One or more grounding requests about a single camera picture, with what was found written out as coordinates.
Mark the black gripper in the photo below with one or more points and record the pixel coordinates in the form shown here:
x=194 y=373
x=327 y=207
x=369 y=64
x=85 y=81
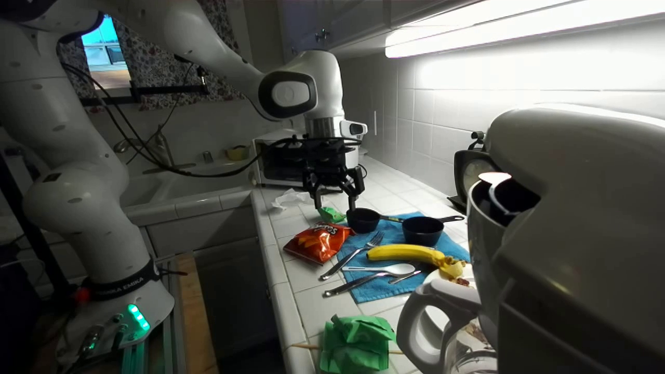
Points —
x=332 y=160

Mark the red Doritos chip bag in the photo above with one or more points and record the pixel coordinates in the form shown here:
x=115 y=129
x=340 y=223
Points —
x=318 y=244

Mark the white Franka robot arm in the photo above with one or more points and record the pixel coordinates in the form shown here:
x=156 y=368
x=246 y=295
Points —
x=70 y=200

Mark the blue towel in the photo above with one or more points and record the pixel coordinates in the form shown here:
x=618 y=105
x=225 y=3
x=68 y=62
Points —
x=376 y=290

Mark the small black measuring cup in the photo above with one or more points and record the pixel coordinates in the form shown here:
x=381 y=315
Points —
x=364 y=220

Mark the crumpled white paper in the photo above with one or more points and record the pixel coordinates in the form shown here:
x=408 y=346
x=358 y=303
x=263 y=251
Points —
x=288 y=200

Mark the white plastic spoon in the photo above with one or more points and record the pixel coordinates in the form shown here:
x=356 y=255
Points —
x=399 y=268

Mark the yellow banana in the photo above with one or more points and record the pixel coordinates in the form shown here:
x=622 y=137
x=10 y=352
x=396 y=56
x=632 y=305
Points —
x=416 y=251

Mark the small yellow green dish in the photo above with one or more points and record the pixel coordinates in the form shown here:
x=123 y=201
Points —
x=238 y=153

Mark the white lower cabinet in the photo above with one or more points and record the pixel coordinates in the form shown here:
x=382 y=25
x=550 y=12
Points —
x=221 y=290

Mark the white cabinet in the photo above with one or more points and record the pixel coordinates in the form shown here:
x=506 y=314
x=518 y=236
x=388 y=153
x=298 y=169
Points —
x=221 y=290
x=332 y=27

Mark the white upper cabinet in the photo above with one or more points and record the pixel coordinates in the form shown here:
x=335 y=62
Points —
x=332 y=27

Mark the wooden board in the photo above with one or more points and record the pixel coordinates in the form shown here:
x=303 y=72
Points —
x=194 y=325

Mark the under-cabinet light strip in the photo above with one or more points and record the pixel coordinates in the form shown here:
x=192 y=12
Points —
x=520 y=27

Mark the large grey kitchen appliance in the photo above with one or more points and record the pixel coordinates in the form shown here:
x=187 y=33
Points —
x=588 y=207

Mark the small bright window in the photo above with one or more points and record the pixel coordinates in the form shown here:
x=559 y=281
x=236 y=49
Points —
x=106 y=47

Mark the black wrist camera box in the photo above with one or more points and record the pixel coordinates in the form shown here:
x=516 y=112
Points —
x=282 y=160

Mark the white wall outlet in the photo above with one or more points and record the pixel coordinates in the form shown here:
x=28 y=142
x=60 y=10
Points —
x=375 y=122

